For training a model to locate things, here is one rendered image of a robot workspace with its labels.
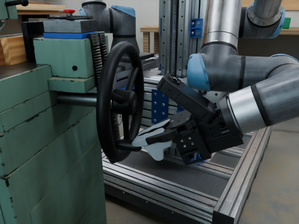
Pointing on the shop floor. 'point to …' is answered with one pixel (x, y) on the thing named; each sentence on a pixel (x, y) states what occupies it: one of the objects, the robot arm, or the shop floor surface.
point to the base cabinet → (58, 181)
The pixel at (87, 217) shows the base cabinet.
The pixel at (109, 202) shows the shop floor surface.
